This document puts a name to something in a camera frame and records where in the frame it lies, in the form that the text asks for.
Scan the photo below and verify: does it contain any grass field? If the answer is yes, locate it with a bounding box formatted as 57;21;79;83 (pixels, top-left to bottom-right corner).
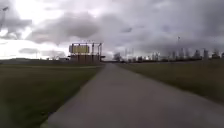
114;59;224;105
0;63;107;128

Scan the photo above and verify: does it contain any row of distant buildings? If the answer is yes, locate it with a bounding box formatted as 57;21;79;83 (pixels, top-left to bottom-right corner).
112;48;224;64

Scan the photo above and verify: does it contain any tall light pole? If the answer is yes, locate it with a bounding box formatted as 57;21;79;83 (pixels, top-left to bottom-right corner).
0;5;10;33
176;35;182;61

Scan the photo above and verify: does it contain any building with steel frame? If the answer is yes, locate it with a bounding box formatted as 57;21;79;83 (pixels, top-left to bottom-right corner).
67;41;106;65

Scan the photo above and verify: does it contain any grey paved path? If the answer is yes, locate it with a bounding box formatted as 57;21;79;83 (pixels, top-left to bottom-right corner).
39;62;224;128

